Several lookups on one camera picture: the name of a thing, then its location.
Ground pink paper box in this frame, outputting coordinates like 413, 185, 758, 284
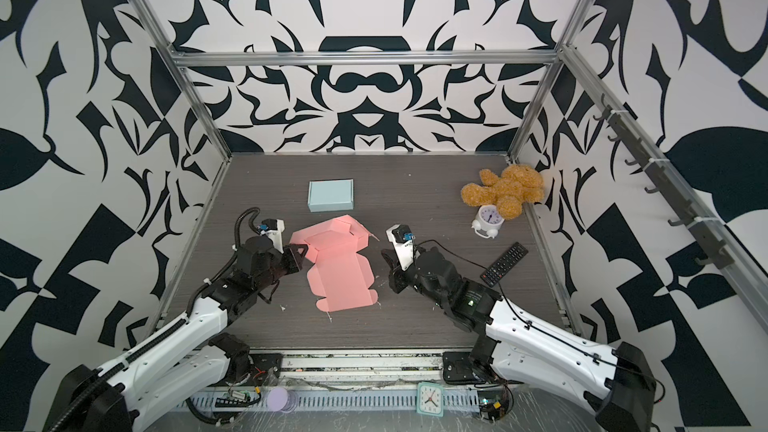
290, 215, 378, 314

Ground light blue paper box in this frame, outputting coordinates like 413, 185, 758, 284
307, 179, 354, 213

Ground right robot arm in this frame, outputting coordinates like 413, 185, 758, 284
381, 248, 666, 431

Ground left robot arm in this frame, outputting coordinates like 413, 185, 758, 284
44, 233, 309, 431

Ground white alarm clock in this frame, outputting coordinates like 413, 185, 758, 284
471, 205, 504, 239

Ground black remote control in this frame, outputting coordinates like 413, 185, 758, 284
480, 242, 529, 288

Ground green square clock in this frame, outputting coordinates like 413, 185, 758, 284
416, 382, 444, 417

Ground brown teddy bear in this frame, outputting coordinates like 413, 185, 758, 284
460, 164, 545, 220

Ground left circuit board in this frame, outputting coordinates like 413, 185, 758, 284
215, 388, 262, 408

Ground circuit board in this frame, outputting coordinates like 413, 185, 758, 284
477, 387, 515, 423
215, 388, 262, 408

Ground purple round lid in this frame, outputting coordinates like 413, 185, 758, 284
266, 387, 298, 413

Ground right circuit board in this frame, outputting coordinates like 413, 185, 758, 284
477, 387, 515, 423

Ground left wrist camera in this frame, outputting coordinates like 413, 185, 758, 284
258, 219, 285, 253

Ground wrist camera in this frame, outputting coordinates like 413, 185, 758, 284
258, 219, 285, 253
386, 224, 416, 271

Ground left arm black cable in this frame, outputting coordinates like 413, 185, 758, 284
232, 206, 263, 250

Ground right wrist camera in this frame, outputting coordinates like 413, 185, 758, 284
386, 224, 416, 271

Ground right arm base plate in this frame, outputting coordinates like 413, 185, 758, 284
441, 351, 522, 385

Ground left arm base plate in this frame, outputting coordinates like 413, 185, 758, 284
225, 353, 283, 387

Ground wall hook rail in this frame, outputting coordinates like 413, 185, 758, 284
596, 105, 735, 270

